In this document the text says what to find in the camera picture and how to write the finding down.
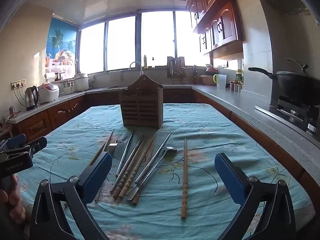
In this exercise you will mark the electric kettle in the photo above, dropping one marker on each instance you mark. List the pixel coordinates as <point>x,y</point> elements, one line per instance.
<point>31,97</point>

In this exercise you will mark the lower wooden cabinets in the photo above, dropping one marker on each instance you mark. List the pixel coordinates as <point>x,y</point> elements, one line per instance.
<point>47,120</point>

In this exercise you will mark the white red rice cooker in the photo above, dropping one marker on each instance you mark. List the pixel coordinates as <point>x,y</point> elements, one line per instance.
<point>48,92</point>

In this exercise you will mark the lone wooden chopstick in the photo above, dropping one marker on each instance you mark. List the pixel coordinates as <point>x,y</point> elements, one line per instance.
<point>185,182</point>

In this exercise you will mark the wooden cabinets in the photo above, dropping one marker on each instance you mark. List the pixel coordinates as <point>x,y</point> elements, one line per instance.
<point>47,120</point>
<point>217,26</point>

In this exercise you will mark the wooden chopstick carved handle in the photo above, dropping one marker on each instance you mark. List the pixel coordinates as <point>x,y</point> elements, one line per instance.
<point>128,168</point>

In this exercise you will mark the grey kitchen countertop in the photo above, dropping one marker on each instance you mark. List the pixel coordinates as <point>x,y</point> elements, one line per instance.
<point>301,148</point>

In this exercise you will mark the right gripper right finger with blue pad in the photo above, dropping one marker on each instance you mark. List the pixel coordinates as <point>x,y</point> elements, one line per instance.
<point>277,220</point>

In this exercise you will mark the yellow detergent bottle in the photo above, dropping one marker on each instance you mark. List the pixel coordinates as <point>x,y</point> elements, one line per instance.
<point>145,64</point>

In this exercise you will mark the teal floral tablecloth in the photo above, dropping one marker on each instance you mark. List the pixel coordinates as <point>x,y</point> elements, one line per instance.
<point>157,215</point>

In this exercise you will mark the dark wooden chopstick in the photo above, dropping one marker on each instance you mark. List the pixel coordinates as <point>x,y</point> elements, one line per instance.
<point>101,149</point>

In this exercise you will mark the wall power socket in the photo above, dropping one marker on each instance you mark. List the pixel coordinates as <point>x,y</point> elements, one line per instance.
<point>18,84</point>

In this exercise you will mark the wooden utensil holder box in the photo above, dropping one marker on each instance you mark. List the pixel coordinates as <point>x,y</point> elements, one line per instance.
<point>141,103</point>

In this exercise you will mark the person left hand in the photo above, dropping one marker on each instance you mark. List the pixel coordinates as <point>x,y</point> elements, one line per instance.
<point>17,212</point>

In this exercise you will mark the black wok with handle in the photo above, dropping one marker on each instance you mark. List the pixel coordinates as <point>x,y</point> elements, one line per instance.
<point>298,86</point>

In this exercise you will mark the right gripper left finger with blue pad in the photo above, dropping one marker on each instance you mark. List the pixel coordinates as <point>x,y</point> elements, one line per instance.
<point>48,220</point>

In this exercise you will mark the knife rack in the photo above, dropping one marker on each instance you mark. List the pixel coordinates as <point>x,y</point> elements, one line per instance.
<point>176,68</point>

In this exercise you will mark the pink basin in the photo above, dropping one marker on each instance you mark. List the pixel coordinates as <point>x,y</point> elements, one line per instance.
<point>207,80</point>

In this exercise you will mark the green label bottle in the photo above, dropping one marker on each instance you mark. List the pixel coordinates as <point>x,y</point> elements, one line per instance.
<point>239,76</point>

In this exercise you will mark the white jug green handle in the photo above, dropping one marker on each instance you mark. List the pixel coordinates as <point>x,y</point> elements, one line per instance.
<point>220,80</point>

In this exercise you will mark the upper wooden cabinets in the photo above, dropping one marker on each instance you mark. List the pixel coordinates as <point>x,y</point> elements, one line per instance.
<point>217,26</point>

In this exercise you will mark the sink faucet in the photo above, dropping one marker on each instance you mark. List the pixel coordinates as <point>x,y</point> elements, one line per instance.
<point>136,65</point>

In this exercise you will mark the tropical fruit poster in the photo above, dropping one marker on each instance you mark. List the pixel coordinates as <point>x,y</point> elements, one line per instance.
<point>61,42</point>

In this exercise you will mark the white pot appliance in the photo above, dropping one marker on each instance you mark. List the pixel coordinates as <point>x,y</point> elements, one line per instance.
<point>81,82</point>

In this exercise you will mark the gas stove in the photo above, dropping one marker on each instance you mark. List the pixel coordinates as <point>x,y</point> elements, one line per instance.
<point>302,118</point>

